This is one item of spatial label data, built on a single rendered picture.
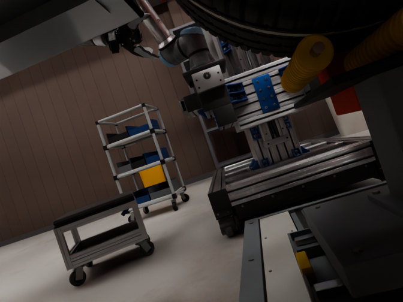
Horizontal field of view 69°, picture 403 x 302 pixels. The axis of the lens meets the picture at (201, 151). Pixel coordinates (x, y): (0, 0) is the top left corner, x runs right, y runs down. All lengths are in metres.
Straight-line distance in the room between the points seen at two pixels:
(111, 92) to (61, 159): 1.39
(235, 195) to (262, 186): 0.13
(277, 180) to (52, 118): 4.53
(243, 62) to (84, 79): 3.91
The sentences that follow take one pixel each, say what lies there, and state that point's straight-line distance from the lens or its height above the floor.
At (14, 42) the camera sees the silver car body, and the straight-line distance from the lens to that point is 0.71.
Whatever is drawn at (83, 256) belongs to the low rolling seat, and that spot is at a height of 0.13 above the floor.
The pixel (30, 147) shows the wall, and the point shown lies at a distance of 5.62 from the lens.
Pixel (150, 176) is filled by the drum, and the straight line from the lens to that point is 4.27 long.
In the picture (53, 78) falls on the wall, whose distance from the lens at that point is 5.51.
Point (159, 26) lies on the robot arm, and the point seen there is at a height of 1.10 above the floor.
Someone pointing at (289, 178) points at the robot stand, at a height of 0.18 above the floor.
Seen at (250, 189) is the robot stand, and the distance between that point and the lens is 1.36.
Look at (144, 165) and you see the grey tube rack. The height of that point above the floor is 0.48.
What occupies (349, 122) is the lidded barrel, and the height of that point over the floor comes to 0.16.
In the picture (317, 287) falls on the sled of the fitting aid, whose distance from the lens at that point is 0.50.
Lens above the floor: 0.42
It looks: level
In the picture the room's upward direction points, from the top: 19 degrees counter-clockwise
